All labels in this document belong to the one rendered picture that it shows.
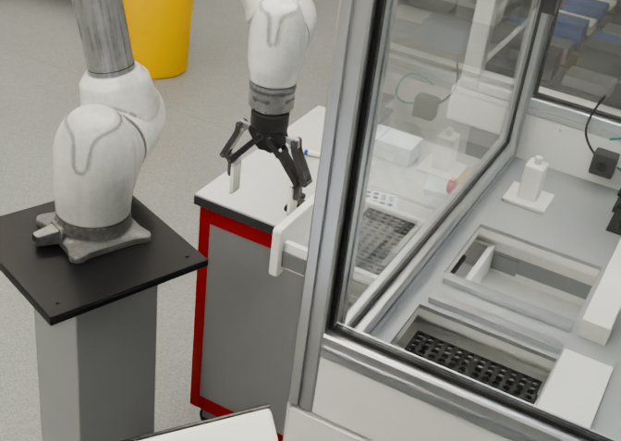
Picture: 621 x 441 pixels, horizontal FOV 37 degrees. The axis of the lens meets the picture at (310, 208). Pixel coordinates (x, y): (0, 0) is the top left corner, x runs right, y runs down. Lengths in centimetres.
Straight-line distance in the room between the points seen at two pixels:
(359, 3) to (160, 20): 342
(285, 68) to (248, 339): 85
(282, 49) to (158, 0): 273
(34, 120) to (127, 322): 222
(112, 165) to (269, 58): 38
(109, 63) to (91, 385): 70
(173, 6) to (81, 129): 263
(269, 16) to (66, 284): 64
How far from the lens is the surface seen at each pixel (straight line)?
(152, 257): 192
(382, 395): 127
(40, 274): 188
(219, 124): 416
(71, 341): 202
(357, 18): 104
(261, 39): 169
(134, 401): 222
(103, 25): 195
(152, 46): 448
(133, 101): 198
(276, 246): 177
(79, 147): 183
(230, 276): 224
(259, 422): 99
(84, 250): 191
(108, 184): 185
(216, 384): 248
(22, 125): 412
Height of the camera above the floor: 189
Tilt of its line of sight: 32 degrees down
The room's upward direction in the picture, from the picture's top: 7 degrees clockwise
